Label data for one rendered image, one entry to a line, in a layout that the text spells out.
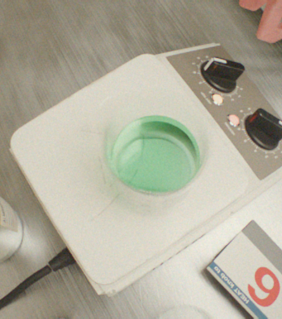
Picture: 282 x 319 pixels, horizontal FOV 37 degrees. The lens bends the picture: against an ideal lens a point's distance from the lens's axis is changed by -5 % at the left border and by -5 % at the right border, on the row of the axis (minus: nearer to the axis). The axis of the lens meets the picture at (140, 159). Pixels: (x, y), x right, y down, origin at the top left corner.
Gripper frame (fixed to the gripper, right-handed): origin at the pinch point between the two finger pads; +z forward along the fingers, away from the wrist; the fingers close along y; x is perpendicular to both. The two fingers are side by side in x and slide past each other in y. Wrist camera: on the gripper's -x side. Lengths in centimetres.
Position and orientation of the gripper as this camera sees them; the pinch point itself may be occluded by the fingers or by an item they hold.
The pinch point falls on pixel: (261, 14)
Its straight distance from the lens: 30.4
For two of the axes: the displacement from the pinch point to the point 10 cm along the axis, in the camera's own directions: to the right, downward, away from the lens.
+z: -4.1, 5.3, 7.4
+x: 9.0, 0.8, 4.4
